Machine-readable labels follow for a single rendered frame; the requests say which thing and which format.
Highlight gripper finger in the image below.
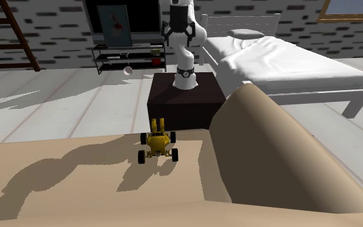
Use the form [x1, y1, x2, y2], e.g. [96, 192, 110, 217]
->
[161, 20, 173, 48]
[184, 21, 197, 46]

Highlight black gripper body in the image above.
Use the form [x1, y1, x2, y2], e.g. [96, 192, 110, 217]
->
[169, 4, 189, 33]

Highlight black television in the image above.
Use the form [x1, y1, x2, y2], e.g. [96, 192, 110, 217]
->
[81, 0, 164, 45]

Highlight black shelf stand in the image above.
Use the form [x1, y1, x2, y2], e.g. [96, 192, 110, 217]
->
[90, 42, 167, 75]

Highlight framed blue picture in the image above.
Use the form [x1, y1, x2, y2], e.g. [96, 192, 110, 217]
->
[96, 4, 133, 48]

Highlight dark robot stand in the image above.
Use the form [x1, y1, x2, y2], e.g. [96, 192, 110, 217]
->
[146, 72, 227, 132]

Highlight white bed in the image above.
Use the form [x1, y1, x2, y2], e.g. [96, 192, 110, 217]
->
[199, 13, 363, 119]

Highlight yellow toy car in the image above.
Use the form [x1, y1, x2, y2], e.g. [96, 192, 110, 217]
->
[137, 117, 180, 165]

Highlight beige sofa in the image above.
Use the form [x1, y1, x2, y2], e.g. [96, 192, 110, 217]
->
[0, 83, 363, 227]

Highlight brown wooden ladder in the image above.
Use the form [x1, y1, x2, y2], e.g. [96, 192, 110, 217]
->
[0, 0, 41, 73]

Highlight wooden framed window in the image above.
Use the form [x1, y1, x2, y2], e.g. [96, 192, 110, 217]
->
[315, 0, 363, 24]

